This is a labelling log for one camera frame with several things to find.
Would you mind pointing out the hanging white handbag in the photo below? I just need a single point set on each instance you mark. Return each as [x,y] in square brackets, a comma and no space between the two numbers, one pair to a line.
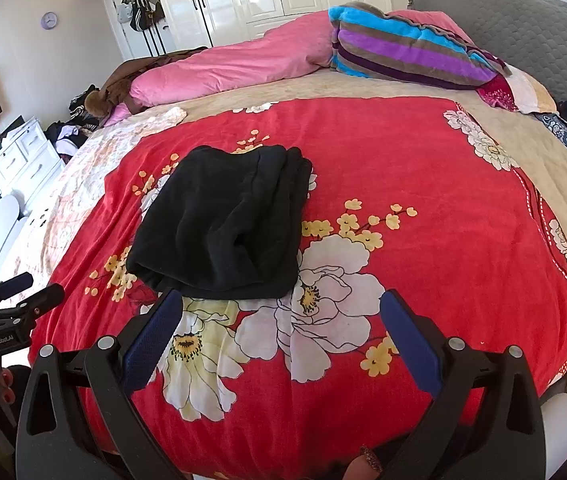
[123,10]

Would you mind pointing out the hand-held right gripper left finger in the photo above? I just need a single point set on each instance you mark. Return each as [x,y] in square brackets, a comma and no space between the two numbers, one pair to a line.
[151,340]

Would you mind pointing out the white dresser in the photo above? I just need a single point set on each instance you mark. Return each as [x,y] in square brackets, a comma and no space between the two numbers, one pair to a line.
[23,155]

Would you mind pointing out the grey quilted headboard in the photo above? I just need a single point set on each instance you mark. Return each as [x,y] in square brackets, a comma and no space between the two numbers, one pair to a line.
[513,25]

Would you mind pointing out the glittery slipper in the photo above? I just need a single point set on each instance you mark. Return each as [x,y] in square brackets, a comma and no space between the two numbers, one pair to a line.
[369,460]

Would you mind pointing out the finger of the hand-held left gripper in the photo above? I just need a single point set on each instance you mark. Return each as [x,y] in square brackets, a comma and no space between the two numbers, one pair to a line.
[13,284]
[43,300]

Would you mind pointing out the white rounded stool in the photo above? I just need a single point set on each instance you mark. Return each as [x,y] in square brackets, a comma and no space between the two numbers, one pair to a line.
[566,425]

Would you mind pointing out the dark red patterned cloth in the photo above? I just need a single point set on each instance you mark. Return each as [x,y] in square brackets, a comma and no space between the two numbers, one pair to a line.
[498,92]

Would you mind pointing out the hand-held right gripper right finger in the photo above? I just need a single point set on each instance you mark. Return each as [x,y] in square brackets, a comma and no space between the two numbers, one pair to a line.
[411,345]

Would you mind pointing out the pile of clothes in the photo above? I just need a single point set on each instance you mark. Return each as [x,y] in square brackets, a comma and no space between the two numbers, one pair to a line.
[68,135]

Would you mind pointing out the hanging black bag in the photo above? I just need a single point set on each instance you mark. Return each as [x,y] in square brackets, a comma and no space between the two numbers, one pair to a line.
[144,10]

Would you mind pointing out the black printed t-shirt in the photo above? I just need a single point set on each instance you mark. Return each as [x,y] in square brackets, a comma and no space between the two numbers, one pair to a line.
[223,225]

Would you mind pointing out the pink quilt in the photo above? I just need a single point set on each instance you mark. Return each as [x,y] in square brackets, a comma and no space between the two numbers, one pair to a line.
[238,60]

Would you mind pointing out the red floral blanket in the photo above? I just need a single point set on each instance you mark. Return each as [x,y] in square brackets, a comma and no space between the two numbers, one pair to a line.
[413,160]

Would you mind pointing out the purple wall clock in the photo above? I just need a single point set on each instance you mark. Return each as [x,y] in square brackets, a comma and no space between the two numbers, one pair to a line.
[49,20]

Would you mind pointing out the cream cloth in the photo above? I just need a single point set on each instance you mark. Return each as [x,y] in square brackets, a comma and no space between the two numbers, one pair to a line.
[531,90]

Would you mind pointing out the brown fur-trimmed coat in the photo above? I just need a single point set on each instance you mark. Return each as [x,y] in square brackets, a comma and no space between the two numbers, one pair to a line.
[118,80]

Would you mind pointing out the pale floral bedsheet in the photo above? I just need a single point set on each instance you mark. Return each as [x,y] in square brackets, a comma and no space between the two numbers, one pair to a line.
[88,160]

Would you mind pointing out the striped plush pillow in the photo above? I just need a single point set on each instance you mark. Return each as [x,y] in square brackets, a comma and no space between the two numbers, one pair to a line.
[403,45]

